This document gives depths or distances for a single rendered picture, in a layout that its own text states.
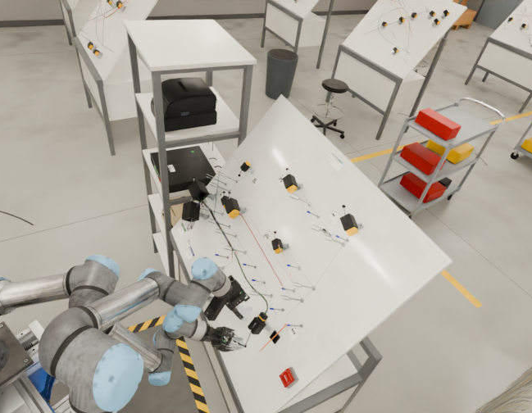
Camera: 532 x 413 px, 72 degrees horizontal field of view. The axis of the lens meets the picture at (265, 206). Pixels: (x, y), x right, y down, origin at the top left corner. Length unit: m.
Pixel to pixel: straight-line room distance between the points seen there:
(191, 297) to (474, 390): 2.49
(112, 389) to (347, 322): 0.87
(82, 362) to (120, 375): 0.08
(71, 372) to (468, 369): 2.88
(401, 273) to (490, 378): 2.11
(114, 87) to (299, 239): 2.97
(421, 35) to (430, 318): 3.40
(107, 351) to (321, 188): 1.08
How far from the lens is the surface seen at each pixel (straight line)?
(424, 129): 3.77
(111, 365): 0.84
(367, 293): 1.41
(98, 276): 1.27
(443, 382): 3.17
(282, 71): 5.59
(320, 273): 1.51
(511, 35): 8.07
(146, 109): 2.24
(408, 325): 3.29
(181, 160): 2.39
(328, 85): 4.82
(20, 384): 1.70
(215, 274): 1.18
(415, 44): 5.27
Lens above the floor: 2.52
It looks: 42 degrees down
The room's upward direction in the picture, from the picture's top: 9 degrees clockwise
